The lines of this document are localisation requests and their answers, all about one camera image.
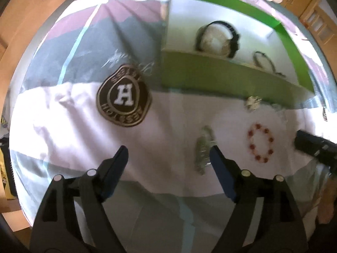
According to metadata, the black strap watch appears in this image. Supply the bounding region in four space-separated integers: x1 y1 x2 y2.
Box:
195 21 240 58

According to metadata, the green cardboard box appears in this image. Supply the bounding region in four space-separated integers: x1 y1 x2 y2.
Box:
161 0 314 108

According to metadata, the small silver earring cluster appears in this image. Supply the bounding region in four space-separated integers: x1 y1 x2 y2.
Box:
245 96 262 111

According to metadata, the silver bangle bracelet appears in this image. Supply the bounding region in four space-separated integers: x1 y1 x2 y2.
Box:
252 51 286 78

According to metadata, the person's right hand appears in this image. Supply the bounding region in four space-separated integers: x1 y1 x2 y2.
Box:
317 176 336 224

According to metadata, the wooden wardrobe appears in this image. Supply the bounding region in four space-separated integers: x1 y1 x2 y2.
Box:
281 0 336 76

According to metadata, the silver metal link watch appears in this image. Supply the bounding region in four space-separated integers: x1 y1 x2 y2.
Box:
194 126 216 175

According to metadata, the patterned bed quilt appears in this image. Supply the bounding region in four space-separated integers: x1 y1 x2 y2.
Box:
9 0 336 252

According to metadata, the red bead bracelet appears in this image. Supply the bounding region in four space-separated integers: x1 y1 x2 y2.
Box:
247 123 275 164

